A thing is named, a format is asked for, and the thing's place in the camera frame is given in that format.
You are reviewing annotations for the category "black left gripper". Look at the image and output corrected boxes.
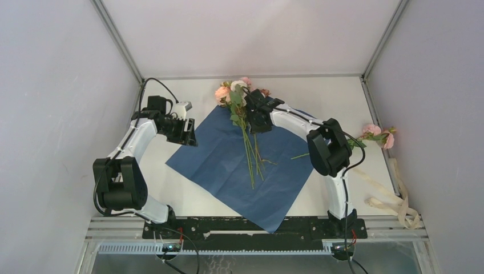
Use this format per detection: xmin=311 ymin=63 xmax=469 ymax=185
xmin=159 ymin=116 xmax=198 ymax=147

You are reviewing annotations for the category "blue wrapping paper sheet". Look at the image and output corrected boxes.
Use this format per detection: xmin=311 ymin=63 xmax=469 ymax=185
xmin=166 ymin=106 xmax=313 ymax=233

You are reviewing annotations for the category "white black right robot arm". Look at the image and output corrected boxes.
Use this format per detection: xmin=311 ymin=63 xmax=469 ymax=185
xmin=243 ymin=88 xmax=357 ymax=237

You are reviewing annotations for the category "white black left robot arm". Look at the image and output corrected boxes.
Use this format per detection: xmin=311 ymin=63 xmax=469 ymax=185
xmin=93 ymin=96 xmax=197 ymax=238

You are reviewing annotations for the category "cream ribbon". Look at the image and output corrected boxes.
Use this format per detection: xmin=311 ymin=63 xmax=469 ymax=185
xmin=353 ymin=158 xmax=424 ymax=230

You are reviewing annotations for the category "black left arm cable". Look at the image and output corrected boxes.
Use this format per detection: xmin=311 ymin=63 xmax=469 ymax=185
xmin=93 ymin=78 xmax=180 ymax=217

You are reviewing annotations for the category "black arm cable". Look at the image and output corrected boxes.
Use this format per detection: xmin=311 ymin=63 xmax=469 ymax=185
xmin=93 ymin=78 xmax=180 ymax=217
xmin=241 ymin=86 xmax=367 ymax=274

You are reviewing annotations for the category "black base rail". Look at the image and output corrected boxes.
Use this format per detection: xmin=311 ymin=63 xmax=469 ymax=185
xmin=142 ymin=216 xmax=368 ymax=250

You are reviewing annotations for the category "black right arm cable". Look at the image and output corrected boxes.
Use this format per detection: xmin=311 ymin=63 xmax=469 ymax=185
xmin=241 ymin=86 xmax=367 ymax=274

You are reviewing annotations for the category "white cable duct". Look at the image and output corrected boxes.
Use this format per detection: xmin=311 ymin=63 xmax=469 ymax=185
xmin=98 ymin=243 xmax=333 ymax=255

